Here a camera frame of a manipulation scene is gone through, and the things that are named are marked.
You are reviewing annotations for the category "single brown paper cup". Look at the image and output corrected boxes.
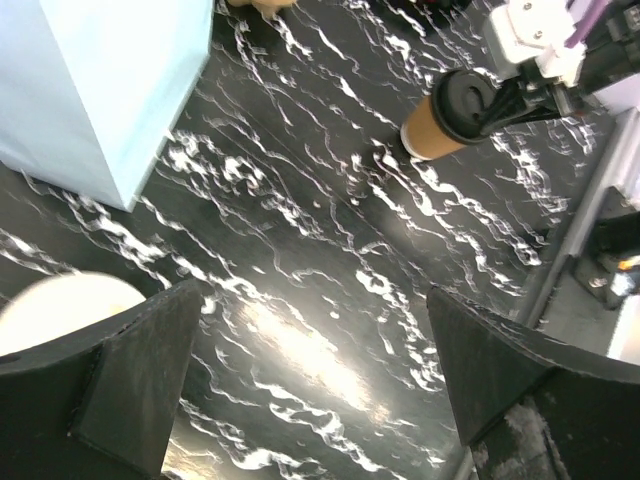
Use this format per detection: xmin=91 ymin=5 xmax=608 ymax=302
xmin=400 ymin=95 xmax=465 ymax=161

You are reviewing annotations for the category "stack of pulp cup carriers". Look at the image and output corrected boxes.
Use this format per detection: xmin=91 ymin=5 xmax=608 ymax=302
xmin=227 ymin=0 xmax=297 ymax=18

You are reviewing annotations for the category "stack of paper cups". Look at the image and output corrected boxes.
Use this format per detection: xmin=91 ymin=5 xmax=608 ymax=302
xmin=1 ymin=272 xmax=146 ymax=356

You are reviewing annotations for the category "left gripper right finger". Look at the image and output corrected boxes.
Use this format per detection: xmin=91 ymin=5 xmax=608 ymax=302
xmin=427 ymin=288 xmax=639 ymax=479

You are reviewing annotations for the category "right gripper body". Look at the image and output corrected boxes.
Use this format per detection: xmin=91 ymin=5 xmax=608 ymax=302
xmin=515 ymin=81 xmax=588 ymax=118

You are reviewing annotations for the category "light blue paper bag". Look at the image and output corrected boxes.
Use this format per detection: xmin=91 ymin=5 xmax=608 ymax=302
xmin=1 ymin=0 xmax=214 ymax=211

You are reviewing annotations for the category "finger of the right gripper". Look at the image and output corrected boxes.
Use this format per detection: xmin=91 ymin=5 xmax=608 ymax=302
xmin=478 ymin=82 xmax=557 ymax=136

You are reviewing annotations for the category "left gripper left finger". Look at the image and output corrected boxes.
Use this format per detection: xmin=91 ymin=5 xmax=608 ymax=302
xmin=1 ymin=280 xmax=203 ymax=479

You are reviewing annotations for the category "aluminium frame rail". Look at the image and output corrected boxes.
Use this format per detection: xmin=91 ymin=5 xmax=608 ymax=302
xmin=457 ymin=107 xmax=640 ymax=480

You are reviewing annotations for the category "single black cup lid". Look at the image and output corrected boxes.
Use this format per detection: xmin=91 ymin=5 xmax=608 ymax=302
xmin=430 ymin=69 xmax=497 ymax=146

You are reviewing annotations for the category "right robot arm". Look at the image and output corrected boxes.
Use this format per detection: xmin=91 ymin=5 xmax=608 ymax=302
xmin=480 ymin=1 xmax=639 ymax=134

